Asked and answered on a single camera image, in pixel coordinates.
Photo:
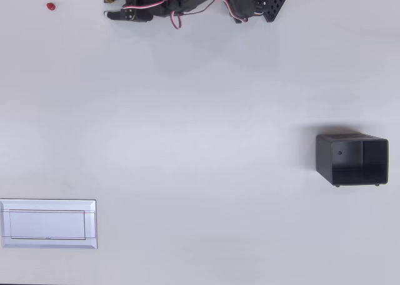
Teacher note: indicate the small red strawberry-like object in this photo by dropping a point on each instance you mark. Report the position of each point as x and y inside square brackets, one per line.
[51, 6]

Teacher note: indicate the black open box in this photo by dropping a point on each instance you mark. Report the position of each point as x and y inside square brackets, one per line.
[353, 160]

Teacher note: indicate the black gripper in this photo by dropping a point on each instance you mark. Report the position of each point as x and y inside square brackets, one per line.
[141, 14]

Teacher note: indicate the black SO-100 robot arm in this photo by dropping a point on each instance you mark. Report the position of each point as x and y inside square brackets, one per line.
[240, 0]

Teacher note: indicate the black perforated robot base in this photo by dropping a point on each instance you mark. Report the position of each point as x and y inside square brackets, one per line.
[275, 3]

